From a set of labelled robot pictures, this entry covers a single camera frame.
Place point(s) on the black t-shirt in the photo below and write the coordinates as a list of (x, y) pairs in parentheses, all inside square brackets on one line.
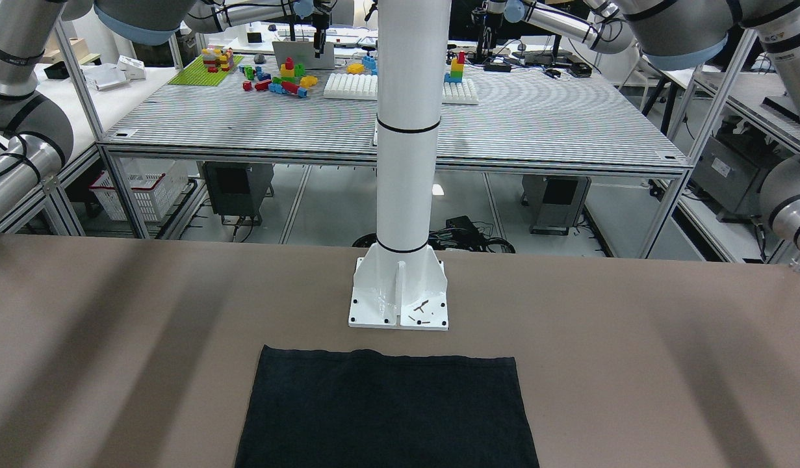
[(317, 408)]

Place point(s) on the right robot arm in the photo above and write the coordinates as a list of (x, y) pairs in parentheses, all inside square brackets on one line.
[(38, 132)]

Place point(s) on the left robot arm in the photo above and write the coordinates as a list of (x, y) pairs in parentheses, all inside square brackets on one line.
[(677, 35)]

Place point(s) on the white block tray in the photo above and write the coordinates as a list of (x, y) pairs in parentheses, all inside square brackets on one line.
[(351, 86)]

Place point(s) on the white plastic basket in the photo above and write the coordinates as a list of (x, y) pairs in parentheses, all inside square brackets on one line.
[(154, 193)]

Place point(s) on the green lego baseplate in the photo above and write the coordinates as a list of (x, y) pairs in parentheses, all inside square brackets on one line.
[(197, 74)]

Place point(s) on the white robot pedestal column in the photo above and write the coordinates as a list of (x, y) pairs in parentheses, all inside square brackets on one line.
[(400, 283)]

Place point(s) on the aluminium frame workbench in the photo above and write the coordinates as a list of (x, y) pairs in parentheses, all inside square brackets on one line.
[(525, 122)]

